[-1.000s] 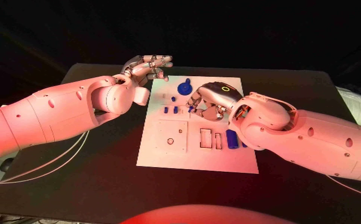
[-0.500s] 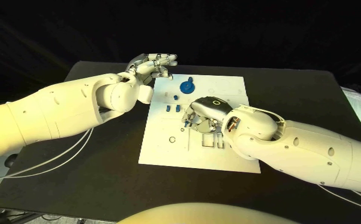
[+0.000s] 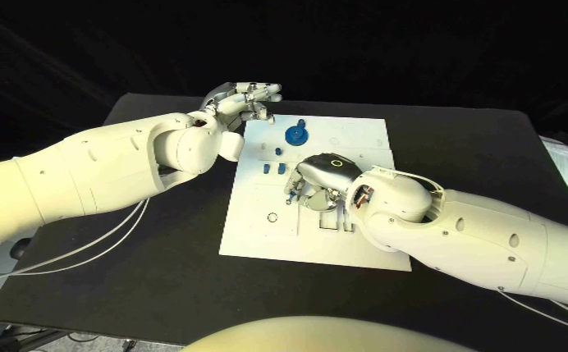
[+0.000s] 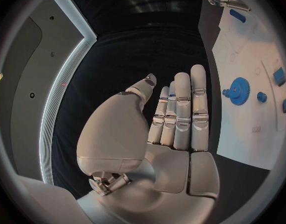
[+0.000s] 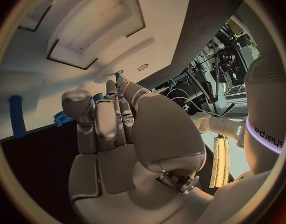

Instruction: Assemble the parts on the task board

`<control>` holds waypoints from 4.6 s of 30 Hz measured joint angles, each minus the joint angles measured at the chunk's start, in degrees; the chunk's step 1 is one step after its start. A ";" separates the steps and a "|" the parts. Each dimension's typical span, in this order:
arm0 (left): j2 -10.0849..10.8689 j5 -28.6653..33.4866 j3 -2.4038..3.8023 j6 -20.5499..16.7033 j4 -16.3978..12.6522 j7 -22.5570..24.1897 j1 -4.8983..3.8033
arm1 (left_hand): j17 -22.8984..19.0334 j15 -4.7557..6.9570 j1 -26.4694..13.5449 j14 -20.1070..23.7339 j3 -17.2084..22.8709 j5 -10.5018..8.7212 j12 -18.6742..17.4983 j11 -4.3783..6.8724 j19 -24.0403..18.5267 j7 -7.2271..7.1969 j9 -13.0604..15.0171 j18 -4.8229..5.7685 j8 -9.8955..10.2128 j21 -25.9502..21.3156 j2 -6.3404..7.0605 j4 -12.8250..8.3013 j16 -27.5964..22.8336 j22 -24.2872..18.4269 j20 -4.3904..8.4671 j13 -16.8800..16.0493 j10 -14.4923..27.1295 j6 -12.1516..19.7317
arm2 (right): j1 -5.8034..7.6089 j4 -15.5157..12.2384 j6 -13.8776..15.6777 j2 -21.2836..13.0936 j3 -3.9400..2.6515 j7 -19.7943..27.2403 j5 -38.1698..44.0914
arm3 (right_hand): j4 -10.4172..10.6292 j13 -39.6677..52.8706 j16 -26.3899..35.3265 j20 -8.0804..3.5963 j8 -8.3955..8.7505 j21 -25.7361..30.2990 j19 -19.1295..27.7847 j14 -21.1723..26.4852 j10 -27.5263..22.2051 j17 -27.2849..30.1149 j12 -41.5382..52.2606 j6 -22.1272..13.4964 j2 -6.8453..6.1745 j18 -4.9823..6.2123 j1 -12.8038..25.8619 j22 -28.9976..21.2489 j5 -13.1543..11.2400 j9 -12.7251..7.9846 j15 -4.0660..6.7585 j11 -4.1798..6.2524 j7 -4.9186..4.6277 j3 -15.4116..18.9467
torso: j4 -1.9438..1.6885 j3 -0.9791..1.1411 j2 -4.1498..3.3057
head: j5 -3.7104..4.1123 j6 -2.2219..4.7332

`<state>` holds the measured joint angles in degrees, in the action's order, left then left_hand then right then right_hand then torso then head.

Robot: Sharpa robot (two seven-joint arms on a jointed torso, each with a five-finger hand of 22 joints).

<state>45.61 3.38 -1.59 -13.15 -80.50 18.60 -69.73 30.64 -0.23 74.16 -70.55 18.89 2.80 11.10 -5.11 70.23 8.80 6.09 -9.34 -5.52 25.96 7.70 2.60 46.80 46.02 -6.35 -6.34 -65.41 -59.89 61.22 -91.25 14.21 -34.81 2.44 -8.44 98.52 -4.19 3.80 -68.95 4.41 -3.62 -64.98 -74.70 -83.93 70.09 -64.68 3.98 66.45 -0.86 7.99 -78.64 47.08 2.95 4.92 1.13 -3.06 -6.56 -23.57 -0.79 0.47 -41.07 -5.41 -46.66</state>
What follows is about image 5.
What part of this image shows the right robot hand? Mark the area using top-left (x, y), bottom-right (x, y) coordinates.
top-left (61, 76), bottom-right (214, 224)

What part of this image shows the blue long cylinder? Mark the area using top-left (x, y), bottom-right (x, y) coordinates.
top-left (8, 95), bottom-right (27, 139)

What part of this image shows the glowing light bar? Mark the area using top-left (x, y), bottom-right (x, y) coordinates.
top-left (208, 136), bottom-right (231, 189)

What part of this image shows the blue gear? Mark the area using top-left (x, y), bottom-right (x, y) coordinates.
top-left (53, 110), bottom-right (75, 127)

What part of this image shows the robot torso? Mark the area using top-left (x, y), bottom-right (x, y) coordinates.
top-left (243, 55), bottom-right (286, 175)

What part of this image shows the white task board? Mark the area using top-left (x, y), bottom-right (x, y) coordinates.
top-left (0, 0), bottom-right (193, 141)

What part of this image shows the white cable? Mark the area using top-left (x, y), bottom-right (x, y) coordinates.
top-left (171, 97), bottom-right (229, 119)
top-left (166, 88), bottom-right (195, 100)

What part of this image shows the blue block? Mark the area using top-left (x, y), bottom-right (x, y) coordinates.
top-left (93, 93), bottom-right (105, 104)

